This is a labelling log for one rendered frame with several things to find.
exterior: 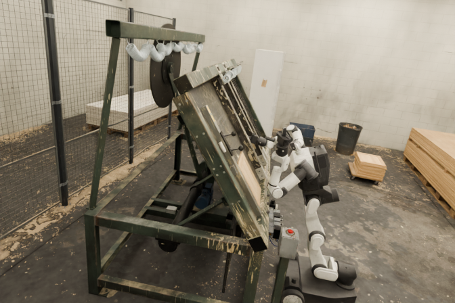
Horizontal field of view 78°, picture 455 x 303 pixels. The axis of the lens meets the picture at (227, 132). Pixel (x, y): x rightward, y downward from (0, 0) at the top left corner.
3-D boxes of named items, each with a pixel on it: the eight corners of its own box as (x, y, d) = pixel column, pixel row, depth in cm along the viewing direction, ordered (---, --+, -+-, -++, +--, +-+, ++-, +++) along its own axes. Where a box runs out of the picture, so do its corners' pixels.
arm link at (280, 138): (282, 141, 185) (280, 155, 191) (294, 138, 188) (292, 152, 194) (272, 132, 194) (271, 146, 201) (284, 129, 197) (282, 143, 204)
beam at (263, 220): (254, 253, 198) (268, 249, 195) (246, 240, 196) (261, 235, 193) (263, 147, 406) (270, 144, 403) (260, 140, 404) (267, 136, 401)
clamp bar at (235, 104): (261, 166, 307) (282, 159, 300) (212, 67, 283) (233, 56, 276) (261, 163, 316) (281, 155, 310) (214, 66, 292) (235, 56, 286)
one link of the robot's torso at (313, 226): (323, 234, 257) (319, 189, 244) (326, 247, 240) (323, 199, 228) (306, 235, 260) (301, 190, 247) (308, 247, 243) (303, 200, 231)
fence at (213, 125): (256, 216, 218) (261, 215, 217) (200, 108, 199) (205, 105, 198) (256, 213, 223) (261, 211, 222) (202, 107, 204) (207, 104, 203)
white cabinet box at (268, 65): (268, 144, 642) (283, 52, 579) (243, 139, 655) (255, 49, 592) (271, 136, 699) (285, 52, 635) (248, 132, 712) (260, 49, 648)
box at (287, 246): (294, 260, 195) (299, 239, 190) (277, 257, 197) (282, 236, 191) (293, 249, 206) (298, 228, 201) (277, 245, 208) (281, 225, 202)
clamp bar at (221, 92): (260, 180, 274) (282, 172, 268) (204, 70, 251) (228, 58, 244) (260, 176, 284) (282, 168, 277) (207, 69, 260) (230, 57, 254)
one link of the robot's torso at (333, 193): (337, 196, 242) (333, 178, 237) (340, 204, 230) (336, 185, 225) (305, 202, 248) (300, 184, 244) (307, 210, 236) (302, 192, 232)
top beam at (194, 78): (179, 95, 172) (193, 88, 170) (172, 80, 170) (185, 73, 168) (230, 67, 380) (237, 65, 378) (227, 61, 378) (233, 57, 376)
